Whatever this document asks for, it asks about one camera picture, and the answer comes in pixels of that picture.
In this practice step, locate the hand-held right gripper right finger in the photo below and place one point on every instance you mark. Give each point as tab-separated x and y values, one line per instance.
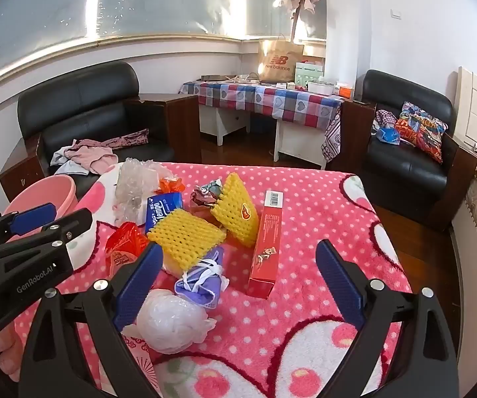
338	282

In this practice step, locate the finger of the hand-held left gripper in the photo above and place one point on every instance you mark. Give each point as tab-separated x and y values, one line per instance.
72	222
31	217

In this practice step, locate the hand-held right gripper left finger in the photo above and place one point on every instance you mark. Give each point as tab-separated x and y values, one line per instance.
138	286

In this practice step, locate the pink plastic bin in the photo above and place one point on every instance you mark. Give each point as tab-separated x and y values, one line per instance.
51	188

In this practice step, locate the purple face mask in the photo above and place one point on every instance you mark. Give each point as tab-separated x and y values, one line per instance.
205	288

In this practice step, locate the clear plastic wrap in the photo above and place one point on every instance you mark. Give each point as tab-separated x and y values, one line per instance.
134	182

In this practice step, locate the person's left hand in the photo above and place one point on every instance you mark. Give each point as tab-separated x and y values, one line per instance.
4	352

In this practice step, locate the white crumpled plastic bag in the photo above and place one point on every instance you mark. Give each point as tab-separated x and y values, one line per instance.
167	319

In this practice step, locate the red plastic bag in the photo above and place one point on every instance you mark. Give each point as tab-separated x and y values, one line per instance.
124	242

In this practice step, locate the white grey garment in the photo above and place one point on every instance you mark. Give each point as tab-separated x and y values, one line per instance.
62	157

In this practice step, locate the pink patterned paper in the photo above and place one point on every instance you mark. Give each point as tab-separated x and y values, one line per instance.
141	352

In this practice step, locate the flat yellow foam net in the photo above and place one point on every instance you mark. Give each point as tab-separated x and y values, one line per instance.
184	236

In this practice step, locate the pink garment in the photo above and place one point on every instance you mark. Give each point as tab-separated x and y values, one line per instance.
93	155

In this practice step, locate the pink dotted printed blanket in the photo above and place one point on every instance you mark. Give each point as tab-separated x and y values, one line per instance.
304	215

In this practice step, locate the blue tissue pack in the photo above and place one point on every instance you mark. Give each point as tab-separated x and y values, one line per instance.
161	209

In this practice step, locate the red cardboard box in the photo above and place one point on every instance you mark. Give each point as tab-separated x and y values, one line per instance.
265	240

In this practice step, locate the maroon patterned cloth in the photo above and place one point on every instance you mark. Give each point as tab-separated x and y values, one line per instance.
126	139

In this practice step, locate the orange crumpled wrapper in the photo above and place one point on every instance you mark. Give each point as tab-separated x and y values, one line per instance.
170	184

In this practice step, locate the crumpled silver maroon wrapper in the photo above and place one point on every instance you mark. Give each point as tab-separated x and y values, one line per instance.
203	195

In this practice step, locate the yellow foam net red sticker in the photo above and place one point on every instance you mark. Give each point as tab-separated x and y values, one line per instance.
232	203

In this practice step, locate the small black leather armchair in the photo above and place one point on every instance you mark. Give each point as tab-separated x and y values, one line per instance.
404	166

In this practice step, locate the wide black leather armchair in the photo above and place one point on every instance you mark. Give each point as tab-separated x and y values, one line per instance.
89	87

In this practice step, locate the dark wooden side cabinet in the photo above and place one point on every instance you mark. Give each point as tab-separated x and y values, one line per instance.
180	124

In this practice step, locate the white desk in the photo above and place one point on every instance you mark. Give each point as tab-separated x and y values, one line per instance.
292	141

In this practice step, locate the dark wooden side table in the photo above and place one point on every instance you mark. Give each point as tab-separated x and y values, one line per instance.
354	132

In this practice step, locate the blue crumpled bag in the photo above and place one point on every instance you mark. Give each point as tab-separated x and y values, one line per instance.
388	134

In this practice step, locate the checked patterned cloth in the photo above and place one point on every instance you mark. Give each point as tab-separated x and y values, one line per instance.
384	118

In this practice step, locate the colourful printed cushion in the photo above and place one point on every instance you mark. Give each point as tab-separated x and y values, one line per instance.
423	128

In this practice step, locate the orange box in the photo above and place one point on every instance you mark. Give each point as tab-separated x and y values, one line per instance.
343	90

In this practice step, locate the white container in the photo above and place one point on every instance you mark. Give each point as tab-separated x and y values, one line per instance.
319	87

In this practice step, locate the checkered heart tablecloth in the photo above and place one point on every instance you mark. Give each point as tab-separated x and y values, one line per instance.
263	95

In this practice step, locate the green box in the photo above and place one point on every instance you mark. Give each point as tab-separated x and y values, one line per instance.
307	72

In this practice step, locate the brown paper bag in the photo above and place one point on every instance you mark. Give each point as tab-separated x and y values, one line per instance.
277	62

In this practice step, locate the window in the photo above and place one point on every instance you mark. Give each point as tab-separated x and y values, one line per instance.
159	0

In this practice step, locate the white wall switch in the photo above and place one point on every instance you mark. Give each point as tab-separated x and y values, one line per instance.
396	13

